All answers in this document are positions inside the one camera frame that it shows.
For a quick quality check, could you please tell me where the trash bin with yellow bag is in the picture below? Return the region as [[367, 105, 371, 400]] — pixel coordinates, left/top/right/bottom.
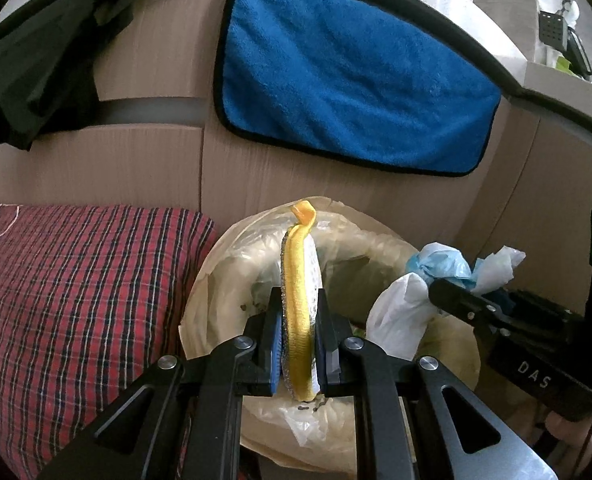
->
[[179, 197, 480, 477]]

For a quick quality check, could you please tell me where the white and blue tissue wad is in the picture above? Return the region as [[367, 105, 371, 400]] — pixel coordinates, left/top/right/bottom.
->
[[366, 242, 526, 360]]

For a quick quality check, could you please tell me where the person right hand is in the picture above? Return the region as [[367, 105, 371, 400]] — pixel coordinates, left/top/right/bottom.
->
[[546, 412, 592, 479]]

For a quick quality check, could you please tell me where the black cloth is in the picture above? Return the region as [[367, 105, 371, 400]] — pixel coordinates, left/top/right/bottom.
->
[[0, 0, 131, 150]]

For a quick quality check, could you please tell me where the black utensil rack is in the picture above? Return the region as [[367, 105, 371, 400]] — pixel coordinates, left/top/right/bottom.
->
[[538, 0, 592, 81]]

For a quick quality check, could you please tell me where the plaid red tablecloth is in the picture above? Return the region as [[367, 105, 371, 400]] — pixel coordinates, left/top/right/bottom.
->
[[0, 204, 217, 479]]

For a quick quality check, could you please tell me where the blue towel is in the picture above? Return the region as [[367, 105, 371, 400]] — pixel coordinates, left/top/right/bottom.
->
[[213, 0, 501, 177]]

